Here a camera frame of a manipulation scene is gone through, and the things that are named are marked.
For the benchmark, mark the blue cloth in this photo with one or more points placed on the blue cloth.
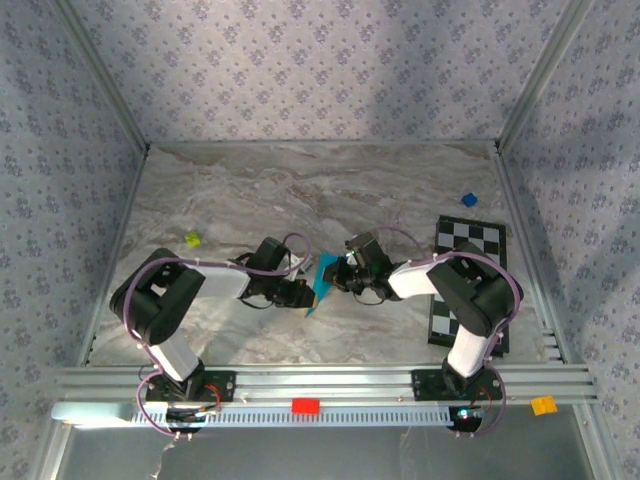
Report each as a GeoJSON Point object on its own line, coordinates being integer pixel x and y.
{"type": "Point", "coordinates": [322, 275]}

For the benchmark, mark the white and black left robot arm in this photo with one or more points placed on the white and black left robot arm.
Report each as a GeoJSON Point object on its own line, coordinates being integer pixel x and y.
{"type": "Point", "coordinates": [155, 300]}

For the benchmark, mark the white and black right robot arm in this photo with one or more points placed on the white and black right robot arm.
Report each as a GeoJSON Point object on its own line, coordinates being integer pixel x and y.
{"type": "Point", "coordinates": [475, 295]}

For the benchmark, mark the black and white checkerboard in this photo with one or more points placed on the black and white checkerboard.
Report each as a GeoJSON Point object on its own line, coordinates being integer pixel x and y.
{"type": "Point", "coordinates": [452, 231]}

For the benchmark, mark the green toy brick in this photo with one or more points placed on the green toy brick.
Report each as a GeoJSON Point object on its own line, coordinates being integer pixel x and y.
{"type": "Point", "coordinates": [192, 239]}

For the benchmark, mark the red toy brick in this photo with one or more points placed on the red toy brick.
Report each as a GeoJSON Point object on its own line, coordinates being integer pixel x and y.
{"type": "Point", "coordinates": [305, 405]}

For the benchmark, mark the blue toy brick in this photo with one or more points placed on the blue toy brick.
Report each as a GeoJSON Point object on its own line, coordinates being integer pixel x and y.
{"type": "Point", "coordinates": [469, 200]}

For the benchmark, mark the small black electronics board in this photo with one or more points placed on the small black electronics board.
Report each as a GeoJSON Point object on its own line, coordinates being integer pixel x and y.
{"type": "Point", "coordinates": [185, 415]}
{"type": "Point", "coordinates": [467, 417]}

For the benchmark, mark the orange toy brick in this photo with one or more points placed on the orange toy brick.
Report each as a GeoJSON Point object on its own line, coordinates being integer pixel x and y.
{"type": "Point", "coordinates": [544, 405]}

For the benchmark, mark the light blue flat bar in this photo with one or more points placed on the light blue flat bar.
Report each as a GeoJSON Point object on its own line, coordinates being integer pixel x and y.
{"type": "Point", "coordinates": [85, 412]}

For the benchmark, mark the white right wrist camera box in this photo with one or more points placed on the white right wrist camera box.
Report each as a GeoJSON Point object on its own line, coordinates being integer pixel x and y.
{"type": "Point", "coordinates": [350, 250]}

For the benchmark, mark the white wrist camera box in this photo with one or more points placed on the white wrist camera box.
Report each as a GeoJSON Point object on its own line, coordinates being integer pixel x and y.
{"type": "Point", "coordinates": [295, 262]}
{"type": "Point", "coordinates": [350, 250]}

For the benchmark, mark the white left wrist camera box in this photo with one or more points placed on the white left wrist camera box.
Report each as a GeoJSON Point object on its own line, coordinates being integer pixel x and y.
{"type": "Point", "coordinates": [295, 262]}

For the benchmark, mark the wide aluminium mounting rail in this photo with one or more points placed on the wide aluminium mounting rail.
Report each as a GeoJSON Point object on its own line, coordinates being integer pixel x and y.
{"type": "Point", "coordinates": [325, 380]}

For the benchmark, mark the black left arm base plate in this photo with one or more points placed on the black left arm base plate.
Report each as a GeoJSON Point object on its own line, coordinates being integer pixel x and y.
{"type": "Point", "coordinates": [222, 387]}

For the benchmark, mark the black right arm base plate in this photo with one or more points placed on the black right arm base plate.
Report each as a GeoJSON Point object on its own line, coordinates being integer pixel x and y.
{"type": "Point", "coordinates": [425, 385]}

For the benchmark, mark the aluminium table side rail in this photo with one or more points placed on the aluminium table side rail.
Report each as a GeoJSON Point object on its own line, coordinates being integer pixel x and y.
{"type": "Point", "coordinates": [127, 210]}
{"type": "Point", "coordinates": [520, 210]}

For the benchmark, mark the aluminium frame post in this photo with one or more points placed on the aluminium frame post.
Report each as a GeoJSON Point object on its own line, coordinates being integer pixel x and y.
{"type": "Point", "coordinates": [107, 75]}
{"type": "Point", "coordinates": [538, 75]}

